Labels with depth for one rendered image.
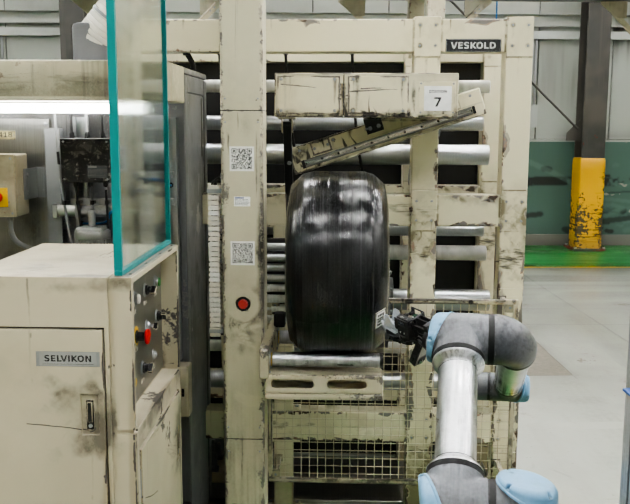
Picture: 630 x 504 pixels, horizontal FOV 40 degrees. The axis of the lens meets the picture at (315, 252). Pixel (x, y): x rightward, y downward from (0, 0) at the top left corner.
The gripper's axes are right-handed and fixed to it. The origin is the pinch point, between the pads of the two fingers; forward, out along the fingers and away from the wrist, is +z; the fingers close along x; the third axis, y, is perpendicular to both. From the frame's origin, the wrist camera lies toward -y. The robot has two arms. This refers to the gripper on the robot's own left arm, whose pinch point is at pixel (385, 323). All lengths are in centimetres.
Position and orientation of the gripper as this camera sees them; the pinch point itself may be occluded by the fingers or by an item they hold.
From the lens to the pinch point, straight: 252.9
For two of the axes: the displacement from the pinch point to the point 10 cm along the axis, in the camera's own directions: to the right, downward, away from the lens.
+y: -1.8, -8.8, -4.5
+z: -6.2, -2.5, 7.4
